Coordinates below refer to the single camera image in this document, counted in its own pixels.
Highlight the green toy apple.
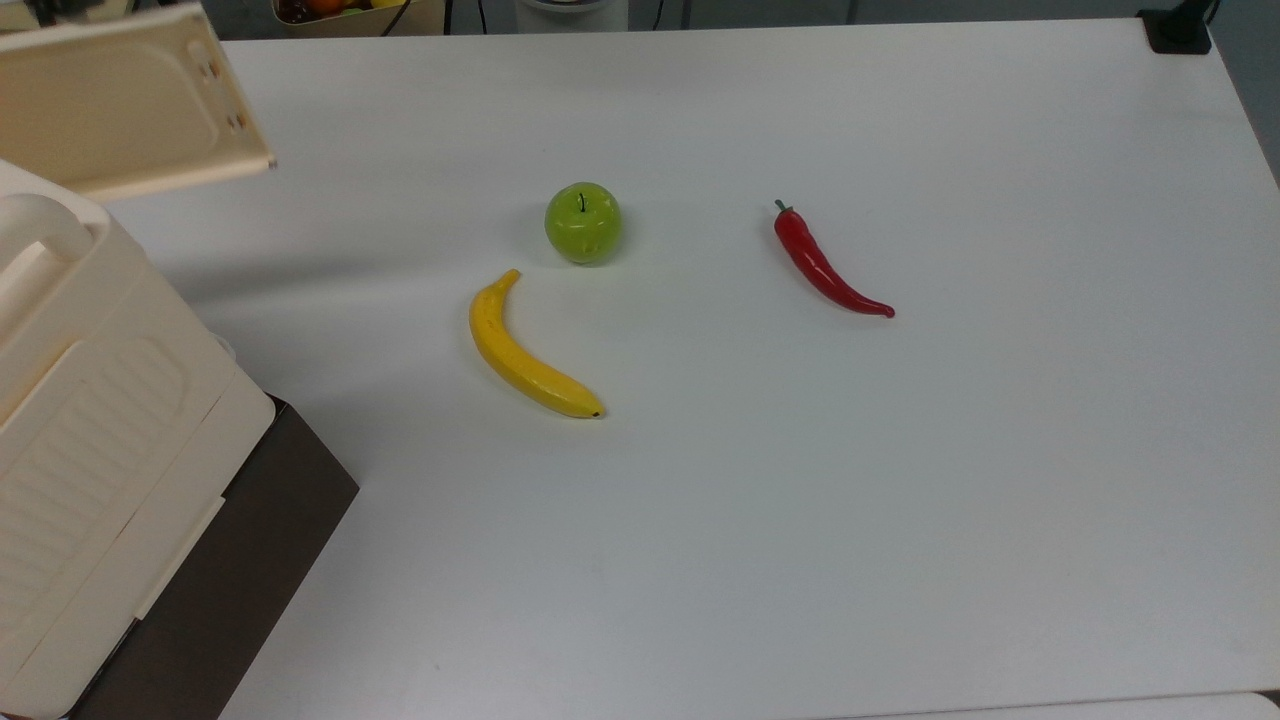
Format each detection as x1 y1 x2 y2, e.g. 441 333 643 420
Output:
544 181 624 266

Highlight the red toy chili pepper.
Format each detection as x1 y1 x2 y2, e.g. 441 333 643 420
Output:
772 198 897 320

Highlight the black table clamp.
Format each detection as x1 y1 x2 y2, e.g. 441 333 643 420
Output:
1137 0 1219 56

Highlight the cream cabinet door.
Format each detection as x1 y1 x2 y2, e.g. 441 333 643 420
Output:
0 2 279 202

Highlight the basket with fruit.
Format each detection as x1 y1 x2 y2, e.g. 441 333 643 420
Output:
271 0 447 39

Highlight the yellow toy banana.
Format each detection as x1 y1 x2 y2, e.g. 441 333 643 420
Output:
468 268 607 421

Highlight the dark brown wooden box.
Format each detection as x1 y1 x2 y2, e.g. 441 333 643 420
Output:
68 395 361 720

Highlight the cream plastic cabinet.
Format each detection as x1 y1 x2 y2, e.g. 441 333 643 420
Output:
0 160 277 720

